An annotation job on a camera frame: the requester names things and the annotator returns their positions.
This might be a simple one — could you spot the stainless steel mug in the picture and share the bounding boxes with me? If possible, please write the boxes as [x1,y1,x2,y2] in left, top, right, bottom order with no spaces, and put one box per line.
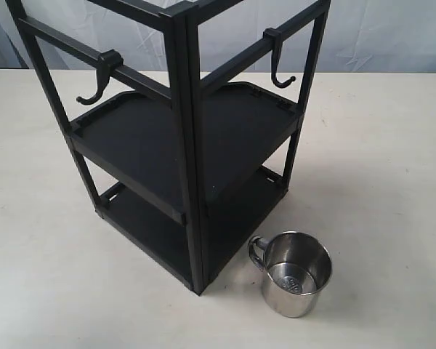
[248,231,333,318]

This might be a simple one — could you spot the black metal shelf rack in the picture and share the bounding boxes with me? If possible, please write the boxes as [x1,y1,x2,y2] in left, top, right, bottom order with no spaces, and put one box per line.
[7,1,330,294]

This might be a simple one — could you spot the black hook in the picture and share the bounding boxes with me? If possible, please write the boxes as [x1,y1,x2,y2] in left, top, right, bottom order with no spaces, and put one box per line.
[76,49,124,105]
[263,28,296,89]

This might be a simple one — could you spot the white backdrop cloth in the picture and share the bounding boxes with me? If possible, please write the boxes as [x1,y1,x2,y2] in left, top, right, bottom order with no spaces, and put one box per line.
[0,0,436,76]

